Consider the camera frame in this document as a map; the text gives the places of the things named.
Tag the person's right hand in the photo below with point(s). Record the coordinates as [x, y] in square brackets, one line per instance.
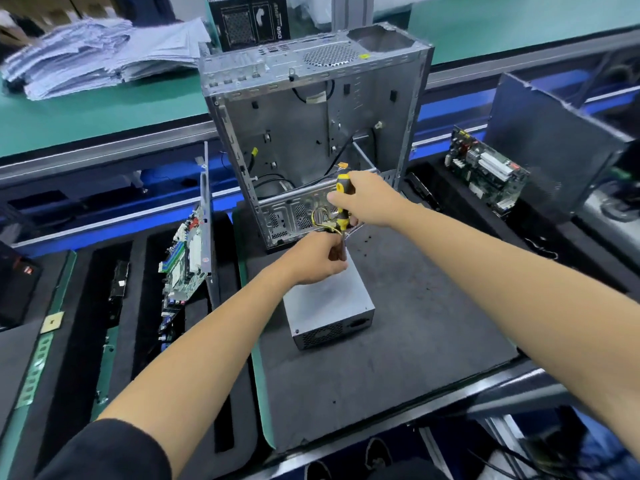
[370, 200]

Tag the person's left hand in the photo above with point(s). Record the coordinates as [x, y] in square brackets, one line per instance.
[312, 260]

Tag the grey power supply unit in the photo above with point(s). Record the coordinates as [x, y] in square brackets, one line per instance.
[325, 295]

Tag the silver power supply unit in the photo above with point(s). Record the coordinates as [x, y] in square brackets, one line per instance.
[335, 327]

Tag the person's right forearm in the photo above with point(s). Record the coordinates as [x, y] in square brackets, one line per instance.
[520, 305]

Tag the silver metal computer case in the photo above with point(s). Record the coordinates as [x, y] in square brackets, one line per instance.
[310, 125]

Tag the person's right black shoe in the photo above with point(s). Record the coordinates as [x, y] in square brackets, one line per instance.
[377, 453]

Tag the person's black shoe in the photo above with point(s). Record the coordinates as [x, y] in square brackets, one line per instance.
[318, 470]
[377, 453]

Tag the person's left black shoe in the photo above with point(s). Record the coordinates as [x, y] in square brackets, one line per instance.
[318, 470]

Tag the person's black clothing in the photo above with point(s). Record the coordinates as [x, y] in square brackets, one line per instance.
[110, 453]

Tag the dark grey case side panel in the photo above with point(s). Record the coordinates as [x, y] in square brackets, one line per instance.
[206, 235]

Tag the green board with white parts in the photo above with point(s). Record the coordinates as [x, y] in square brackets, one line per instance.
[485, 170]

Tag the green motherboard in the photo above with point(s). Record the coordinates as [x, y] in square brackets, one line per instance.
[182, 257]

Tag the black foam work mat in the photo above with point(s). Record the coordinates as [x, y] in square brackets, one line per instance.
[15, 385]
[430, 345]

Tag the black foam tray with recess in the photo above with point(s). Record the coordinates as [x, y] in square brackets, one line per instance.
[540, 255]

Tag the large black metal panel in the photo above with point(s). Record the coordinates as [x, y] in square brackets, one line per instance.
[555, 145]

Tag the small black rectangular component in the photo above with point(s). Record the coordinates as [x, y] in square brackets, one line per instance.
[119, 278]

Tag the black foam tray with slots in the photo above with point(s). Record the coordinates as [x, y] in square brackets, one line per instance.
[120, 355]

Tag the black cardboard box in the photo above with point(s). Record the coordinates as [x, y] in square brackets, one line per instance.
[250, 20]

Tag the long green memory strip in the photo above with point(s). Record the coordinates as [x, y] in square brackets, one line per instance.
[35, 365]
[105, 370]

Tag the grey round metal part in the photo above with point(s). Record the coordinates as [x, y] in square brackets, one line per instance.
[620, 208]

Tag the green conveyor belt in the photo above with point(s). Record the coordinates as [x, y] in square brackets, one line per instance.
[100, 110]

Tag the small beige square chip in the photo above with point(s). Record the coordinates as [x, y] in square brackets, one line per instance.
[52, 322]

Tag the stack of grey paper sheets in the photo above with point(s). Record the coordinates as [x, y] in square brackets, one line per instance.
[100, 55]

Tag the black rectangular device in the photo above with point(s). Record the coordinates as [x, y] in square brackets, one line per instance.
[15, 280]

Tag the grey metal conveyor rail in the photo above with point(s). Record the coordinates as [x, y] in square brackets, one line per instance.
[100, 155]

